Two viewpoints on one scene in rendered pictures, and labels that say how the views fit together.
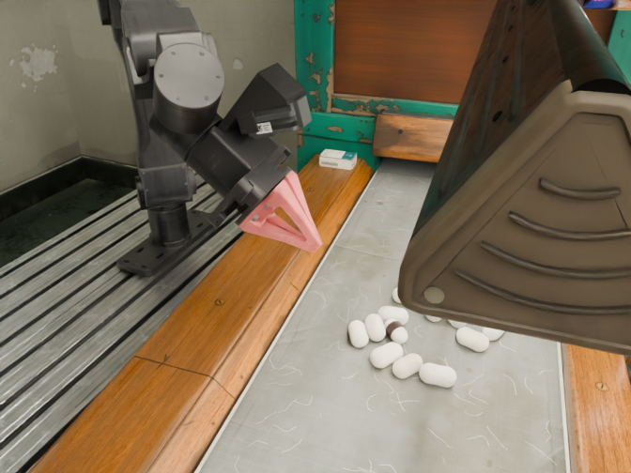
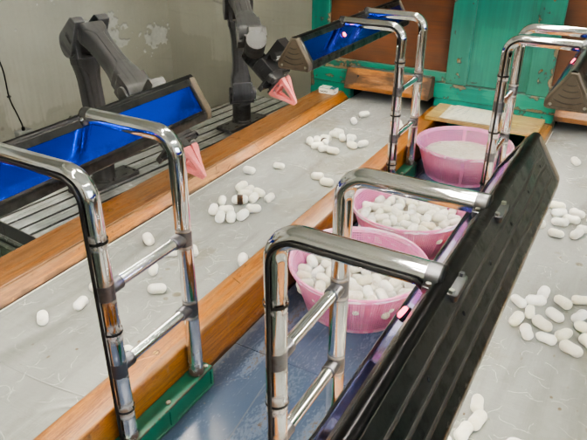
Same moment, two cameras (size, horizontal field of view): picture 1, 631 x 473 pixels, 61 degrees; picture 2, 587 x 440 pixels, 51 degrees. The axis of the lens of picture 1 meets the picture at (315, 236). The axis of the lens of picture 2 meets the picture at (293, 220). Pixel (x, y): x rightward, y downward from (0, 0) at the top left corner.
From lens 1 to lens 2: 1.26 m
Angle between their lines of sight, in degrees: 10
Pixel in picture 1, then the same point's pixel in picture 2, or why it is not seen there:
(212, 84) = (262, 42)
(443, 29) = not seen: hidden behind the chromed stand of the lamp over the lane
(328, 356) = (296, 146)
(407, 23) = not seen: hidden behind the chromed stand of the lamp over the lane
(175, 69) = (252, 37)
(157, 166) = (239, 82)
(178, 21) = (254, 22)
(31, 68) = (151, 39)
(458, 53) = (387, 38)
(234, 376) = (261, 145)
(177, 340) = (243, 134)
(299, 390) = (283, 151)
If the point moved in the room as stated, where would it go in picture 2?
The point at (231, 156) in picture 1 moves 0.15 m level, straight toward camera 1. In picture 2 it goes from (266, 66) to (264, 81)
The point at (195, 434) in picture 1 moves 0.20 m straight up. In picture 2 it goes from (246, 154) to (244, 81)
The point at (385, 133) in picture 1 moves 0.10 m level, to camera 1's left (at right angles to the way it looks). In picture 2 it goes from (350, 77) to (321, 75)
